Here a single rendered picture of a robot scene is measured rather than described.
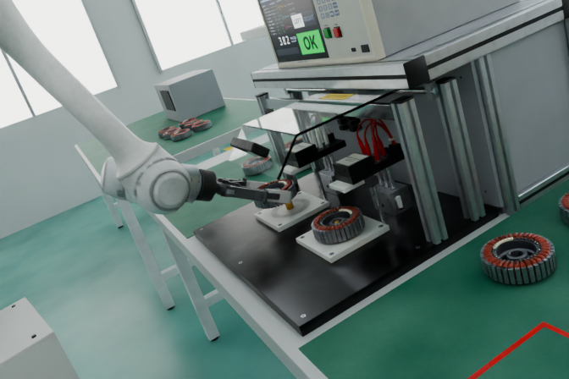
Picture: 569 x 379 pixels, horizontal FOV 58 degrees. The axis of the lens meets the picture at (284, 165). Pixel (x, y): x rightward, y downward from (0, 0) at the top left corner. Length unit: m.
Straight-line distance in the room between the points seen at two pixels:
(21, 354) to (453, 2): 1.02
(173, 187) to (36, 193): 4.81
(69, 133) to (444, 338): 5.11
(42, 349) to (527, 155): 0.98
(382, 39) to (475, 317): 0.51
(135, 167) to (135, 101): 4.74
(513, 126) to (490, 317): 0.41
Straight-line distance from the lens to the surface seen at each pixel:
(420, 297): 0.92
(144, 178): 0.97
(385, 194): 1.14
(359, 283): 0.95
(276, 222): 1.27
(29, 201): 5.75
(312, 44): 1.18
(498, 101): 1.04
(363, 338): 0.86
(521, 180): 1.14
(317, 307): 0.93
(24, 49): 1.14
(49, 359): 1.04
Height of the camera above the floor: 1.27
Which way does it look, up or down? 17 degrees down
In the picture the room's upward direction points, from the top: 19 degrees counter-clockwise
